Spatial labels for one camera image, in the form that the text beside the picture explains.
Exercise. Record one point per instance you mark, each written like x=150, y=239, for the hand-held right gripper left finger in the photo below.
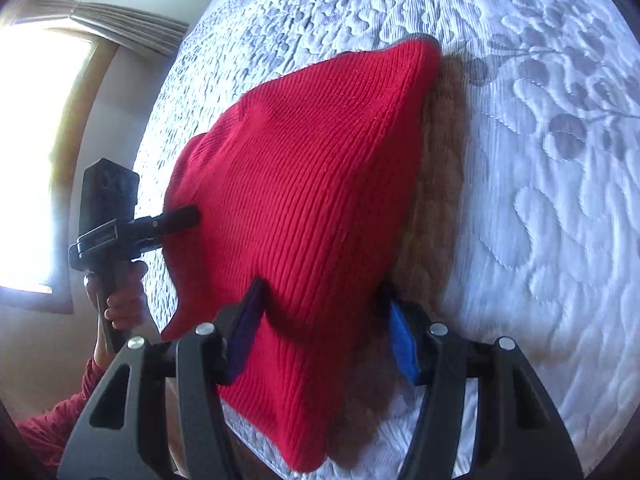
x=245, y=330

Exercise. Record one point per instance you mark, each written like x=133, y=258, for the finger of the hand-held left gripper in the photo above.
x=172, y=220

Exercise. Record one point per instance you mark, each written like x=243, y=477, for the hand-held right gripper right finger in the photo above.
x=404, y=345

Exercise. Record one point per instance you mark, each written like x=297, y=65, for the red knit sweater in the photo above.
x=310, y=185

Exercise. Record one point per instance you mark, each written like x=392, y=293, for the person's left hand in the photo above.
x=131, y=300

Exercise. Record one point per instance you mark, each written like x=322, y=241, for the bright window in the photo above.
x=35, y=160

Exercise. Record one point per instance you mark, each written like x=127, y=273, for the beige pleated curtain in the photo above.
x=120, y=20

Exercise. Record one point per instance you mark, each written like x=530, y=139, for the white floral quilt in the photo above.
x=525, y=210

